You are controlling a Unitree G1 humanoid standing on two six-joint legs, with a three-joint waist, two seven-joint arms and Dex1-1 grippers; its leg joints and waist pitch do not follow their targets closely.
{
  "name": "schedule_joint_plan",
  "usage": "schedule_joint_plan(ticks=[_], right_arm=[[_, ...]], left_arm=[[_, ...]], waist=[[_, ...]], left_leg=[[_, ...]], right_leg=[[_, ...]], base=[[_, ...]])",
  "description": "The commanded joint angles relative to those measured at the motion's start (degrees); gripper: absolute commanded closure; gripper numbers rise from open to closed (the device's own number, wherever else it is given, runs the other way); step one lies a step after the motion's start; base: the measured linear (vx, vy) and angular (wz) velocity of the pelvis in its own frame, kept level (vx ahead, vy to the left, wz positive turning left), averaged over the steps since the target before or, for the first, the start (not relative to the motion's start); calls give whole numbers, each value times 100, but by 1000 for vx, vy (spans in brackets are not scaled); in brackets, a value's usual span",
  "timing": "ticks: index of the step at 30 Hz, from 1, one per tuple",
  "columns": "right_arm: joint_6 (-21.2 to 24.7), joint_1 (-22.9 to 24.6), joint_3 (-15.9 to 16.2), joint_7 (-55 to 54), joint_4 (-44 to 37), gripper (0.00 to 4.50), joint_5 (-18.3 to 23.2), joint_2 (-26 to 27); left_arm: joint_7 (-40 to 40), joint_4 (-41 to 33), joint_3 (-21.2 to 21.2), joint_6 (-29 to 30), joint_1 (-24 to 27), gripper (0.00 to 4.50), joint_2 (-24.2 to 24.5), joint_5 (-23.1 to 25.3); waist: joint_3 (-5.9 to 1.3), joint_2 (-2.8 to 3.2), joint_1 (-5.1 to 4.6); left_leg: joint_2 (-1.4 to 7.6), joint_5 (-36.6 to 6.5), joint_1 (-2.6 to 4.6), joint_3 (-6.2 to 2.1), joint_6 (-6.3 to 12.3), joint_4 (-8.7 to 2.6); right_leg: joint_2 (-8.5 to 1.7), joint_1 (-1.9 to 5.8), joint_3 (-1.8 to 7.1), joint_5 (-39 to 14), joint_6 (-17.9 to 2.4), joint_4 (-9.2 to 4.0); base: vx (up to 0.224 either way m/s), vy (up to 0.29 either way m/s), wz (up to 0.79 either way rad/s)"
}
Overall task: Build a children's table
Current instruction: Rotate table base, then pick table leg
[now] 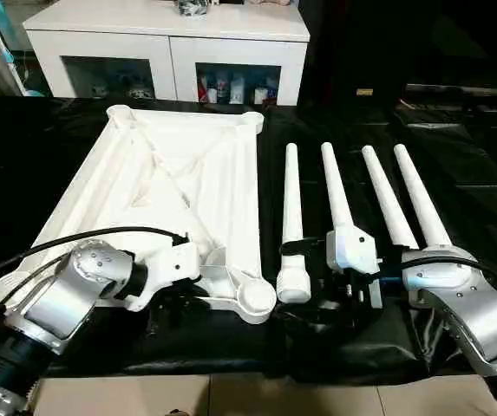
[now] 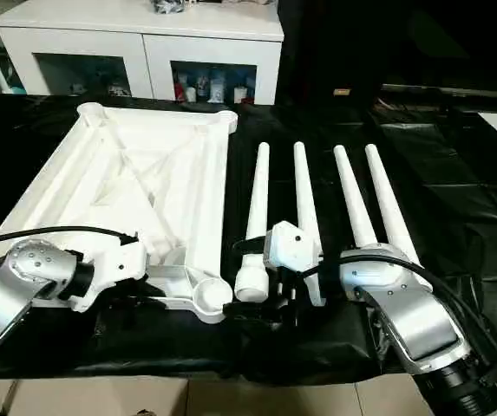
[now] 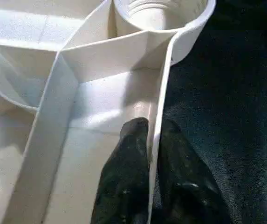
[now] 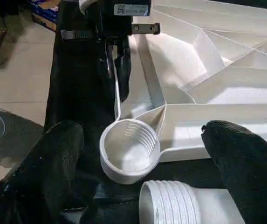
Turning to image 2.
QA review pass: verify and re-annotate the white plastic table leg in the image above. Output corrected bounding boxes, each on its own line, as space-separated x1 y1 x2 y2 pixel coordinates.
331 145 380 252
292 141 328 307
364 143 424 268
232 142 272 303

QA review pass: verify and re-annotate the white plastic table top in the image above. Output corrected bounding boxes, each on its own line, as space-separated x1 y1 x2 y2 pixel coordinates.
0 102 239 324

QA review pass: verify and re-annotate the tall clear bottle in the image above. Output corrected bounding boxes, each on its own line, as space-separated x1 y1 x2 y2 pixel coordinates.
211 73 226 104

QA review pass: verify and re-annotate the black plastic mat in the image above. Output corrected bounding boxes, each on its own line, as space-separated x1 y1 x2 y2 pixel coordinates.
0 91 497 387

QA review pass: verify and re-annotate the white cabinet with glass doors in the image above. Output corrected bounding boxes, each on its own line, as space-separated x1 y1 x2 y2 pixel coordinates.
0 0 285 107

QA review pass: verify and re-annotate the small dark grey bundle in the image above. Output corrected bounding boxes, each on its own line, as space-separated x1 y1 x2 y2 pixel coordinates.
152 0 185 15

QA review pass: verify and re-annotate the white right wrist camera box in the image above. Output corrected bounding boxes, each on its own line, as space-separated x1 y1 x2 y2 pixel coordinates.
263 220 324 272

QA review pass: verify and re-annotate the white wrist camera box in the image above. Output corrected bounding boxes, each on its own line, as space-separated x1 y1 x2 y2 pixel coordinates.
263 220 324 272
73 238 150 314

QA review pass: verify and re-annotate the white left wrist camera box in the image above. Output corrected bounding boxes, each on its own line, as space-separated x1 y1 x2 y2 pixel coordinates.
73 238 150 314

